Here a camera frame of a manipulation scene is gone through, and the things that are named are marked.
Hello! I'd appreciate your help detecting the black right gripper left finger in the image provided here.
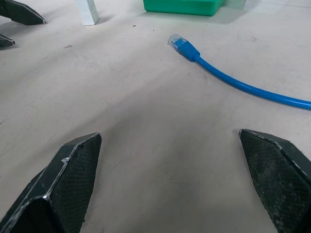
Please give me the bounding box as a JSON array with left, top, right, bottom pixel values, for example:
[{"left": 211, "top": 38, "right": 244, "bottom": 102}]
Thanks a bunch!
[{"left": 0, "top": 132, "right": 102, "bottom": 233}]

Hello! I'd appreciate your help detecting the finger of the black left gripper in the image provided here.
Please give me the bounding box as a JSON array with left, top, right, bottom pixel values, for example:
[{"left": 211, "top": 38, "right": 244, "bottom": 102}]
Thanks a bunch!
[
  {"left": 0, "top": 33, "right": 16, "bottom": 50},
  {"left": 0, "top": 0, "right": 46, "bottom": 26}
]

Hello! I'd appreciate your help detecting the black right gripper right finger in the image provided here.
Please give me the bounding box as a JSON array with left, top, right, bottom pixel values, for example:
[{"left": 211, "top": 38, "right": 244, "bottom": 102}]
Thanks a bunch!
[{"left": 238, "top": 129, "right": 311, "bottom": 233}]

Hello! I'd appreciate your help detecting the white metal block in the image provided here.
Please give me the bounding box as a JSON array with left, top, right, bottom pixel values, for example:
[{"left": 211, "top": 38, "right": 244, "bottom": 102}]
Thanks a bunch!
[{"left": 75, "top": 0, "right": 100, "bottom": 26}]

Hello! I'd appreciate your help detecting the green plastic box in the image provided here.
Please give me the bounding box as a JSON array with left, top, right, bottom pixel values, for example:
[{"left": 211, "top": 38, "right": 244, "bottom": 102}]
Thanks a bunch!
[{"left": 142, "top": 0, "right": 226, "bottom": 17}]

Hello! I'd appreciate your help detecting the blue Ethernet cable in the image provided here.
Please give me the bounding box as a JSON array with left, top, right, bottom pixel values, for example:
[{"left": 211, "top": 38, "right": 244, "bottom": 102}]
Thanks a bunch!
[{"left": 167, "top": 33, "right": 311, "bottom": 111}]

